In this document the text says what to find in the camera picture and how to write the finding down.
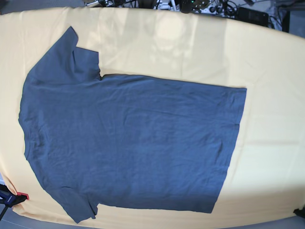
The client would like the yellow table cloth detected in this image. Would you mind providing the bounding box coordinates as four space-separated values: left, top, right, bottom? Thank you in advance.
0 8 305 229

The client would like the black clamp right corner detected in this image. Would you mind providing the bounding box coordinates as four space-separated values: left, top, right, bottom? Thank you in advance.
293 207 305 219

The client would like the black round camera pole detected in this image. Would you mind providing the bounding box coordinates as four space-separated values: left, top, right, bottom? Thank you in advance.
179 0 193 14

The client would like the blue red table clamp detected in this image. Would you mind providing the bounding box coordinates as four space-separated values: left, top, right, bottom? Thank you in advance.
0 184 29 219

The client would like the blue-grey T-shirt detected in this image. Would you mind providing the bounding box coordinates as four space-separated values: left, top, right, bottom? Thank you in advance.
19 28 246 223

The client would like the black power adapter box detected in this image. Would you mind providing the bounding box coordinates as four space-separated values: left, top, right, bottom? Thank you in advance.
236 7 269 27

